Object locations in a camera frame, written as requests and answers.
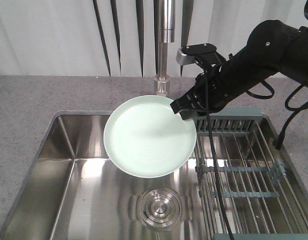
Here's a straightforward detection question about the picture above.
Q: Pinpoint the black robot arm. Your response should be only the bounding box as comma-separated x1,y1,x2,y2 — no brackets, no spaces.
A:
170,20,308,120

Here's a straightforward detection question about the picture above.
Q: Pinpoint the round steel sink drain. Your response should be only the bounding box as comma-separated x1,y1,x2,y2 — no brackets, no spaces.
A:
128,187,193,232

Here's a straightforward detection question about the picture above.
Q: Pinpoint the black camera cable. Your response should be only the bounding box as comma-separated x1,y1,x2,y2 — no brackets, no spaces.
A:
196,59,235,240

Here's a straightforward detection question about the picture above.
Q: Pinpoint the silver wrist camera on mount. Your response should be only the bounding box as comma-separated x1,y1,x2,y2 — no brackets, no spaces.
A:
176,43,227,66

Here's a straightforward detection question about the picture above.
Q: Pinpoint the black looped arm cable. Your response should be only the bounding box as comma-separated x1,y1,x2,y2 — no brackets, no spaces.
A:
245,0,308,151

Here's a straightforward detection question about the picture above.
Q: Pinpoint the stainless steel sink basin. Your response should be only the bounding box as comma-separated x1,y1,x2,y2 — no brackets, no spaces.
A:
0,111,207,240

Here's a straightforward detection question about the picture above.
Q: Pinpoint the white pleated curtain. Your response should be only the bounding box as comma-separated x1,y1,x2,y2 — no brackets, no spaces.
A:
0,0,308,77

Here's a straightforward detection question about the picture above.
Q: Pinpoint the steel kitchen faucet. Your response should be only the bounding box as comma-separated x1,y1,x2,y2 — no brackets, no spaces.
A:
154,0,176,97

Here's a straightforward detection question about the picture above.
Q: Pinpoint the light green round plate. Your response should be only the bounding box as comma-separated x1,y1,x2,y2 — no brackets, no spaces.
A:
103,95,197,179

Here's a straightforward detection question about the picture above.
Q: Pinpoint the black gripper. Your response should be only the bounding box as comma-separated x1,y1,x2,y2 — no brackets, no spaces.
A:
170,66,234,121

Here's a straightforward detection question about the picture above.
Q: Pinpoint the grey steel dish drying rack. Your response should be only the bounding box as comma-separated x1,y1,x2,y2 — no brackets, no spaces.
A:
194,107,308,240

